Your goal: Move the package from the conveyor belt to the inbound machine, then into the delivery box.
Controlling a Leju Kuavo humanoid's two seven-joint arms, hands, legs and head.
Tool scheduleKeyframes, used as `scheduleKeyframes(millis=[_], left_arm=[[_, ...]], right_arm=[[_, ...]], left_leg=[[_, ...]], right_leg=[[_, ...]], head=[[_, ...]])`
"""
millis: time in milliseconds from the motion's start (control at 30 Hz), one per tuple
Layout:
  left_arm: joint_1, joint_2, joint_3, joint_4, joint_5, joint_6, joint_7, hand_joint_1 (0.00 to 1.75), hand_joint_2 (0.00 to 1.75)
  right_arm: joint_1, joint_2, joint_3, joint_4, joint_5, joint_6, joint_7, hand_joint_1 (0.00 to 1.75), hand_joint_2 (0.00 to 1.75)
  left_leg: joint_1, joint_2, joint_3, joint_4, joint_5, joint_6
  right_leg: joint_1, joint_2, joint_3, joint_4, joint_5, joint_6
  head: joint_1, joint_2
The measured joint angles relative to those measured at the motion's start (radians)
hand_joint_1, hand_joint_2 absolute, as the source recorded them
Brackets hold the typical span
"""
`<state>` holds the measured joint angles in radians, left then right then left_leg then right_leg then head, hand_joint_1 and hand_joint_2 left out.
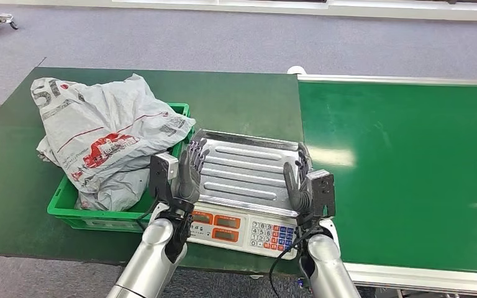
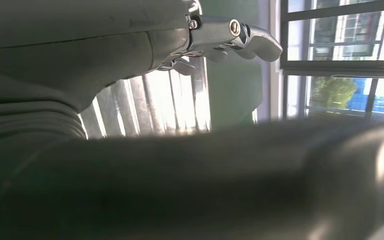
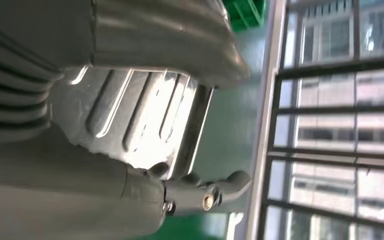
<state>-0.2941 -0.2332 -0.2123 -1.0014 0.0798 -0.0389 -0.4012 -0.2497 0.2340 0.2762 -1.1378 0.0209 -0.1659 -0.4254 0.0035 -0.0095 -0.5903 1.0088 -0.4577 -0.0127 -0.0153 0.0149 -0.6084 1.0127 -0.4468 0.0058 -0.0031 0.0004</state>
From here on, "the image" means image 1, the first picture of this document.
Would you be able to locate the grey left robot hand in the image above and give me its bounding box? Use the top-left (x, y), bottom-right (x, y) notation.
top-left (175, 138), bottom-right (211, 205)

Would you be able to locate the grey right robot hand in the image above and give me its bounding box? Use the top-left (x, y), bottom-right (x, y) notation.
top-left (282, 143), bottom-right (315, 215)

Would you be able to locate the large grey courier bag package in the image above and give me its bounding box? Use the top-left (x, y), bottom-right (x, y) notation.
top-left (30, 73), bottom-right (196, 194)

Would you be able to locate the small grey bag package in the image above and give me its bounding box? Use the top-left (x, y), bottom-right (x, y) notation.
top-left (75, 166), bottom-right (152, 212)

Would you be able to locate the green conveyor belt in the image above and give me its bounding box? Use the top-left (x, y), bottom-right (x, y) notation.
top-left (287, 65), bottom-right (477, 298)

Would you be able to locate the white electronic scale steel tray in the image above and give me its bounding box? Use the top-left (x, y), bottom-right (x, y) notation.
top-left (184, 129), bottom-right (312, 261)

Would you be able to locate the dark green table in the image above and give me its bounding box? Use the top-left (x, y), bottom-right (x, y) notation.
top-left (0, 66), bottom-right (306, 277)

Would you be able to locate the green plastic crate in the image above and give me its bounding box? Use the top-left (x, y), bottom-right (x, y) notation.
top-left (47, 102), bottom-right (196, 235)

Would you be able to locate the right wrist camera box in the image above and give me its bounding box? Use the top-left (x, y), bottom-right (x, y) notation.
top-left (305, 169), bottom-right (337, 219)

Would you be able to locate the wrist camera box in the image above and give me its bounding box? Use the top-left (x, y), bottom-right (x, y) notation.
top-left (148, 151), bottom-right (180, 203)
top-left (305, 169), bottom-right (337, 219)

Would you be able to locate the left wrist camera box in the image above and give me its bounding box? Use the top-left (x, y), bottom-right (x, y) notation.
top-left (148, 151), bottom-right (180, 203)

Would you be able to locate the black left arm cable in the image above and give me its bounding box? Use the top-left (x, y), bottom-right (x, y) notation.
top-left (135, 197), bottom-right (161, 232)

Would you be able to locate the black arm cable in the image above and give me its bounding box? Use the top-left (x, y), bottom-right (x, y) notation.
top-left (268, 223), bottom-right (318, 298)
top-left (135, 197), bottom-right (161, 232)

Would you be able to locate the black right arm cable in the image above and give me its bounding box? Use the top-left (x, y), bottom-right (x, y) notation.
top-left (268, 223), bottom-right (318, 298)

